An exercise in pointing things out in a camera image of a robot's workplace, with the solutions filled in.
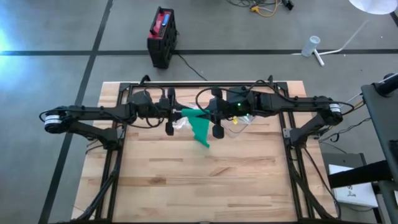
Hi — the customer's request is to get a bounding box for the grey desk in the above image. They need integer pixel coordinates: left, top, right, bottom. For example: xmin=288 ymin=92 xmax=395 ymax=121
xmin=360 ymin=73 xmax=398 ymax=224

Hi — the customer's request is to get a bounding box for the red and black box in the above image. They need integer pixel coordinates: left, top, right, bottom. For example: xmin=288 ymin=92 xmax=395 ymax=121
xmin=146 ymin=6 xmax=178 ymax=69

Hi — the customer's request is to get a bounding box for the white floor stand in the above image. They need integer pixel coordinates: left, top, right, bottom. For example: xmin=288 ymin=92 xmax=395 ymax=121
xmin=290 ymin=0 xmax=398 ymax=67

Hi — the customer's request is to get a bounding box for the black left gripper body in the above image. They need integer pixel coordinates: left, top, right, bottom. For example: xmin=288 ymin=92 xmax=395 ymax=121
xmin=155 ymin=87 xmax=177 ymax=136

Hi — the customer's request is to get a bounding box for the white box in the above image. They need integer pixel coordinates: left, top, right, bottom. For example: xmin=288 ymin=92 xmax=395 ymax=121
xmin=328 ymin=163 xmax=379 ymax=208

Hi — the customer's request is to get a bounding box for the black floor cable bundle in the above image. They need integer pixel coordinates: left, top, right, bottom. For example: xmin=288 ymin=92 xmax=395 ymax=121
xmin=226 ymin=0 xmax=280 ymax=9

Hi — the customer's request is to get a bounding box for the clear plastic bag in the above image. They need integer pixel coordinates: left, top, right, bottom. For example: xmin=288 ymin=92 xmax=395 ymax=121
xmin=222 ymin=112 xmax=258 ymax=138
xmin=172 ymin=102 xmax=197 ymax=130

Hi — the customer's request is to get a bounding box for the grey flat box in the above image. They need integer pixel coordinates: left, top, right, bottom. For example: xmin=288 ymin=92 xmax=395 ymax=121
xmin=320 ymin=152 xmax=366 ymax=187

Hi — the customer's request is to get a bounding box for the black aluminium rig frame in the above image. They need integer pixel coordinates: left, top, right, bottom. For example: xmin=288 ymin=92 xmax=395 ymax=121
xmin=74 ymin=74 xmax=340 ymax=224

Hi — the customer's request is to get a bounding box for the dark green bandage piece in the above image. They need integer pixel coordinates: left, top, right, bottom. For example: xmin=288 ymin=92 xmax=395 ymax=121
xmin=181 ymin=108 xmax=212 ymax=149

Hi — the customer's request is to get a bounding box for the yellow floor cable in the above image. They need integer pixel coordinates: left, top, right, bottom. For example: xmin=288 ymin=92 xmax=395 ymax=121
xmin=250 ymin=0 xmax=280 ymax=18

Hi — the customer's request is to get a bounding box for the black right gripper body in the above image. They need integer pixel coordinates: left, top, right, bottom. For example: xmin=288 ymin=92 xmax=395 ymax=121
xmin=210 ymin=87 xmax=237 ymax=139

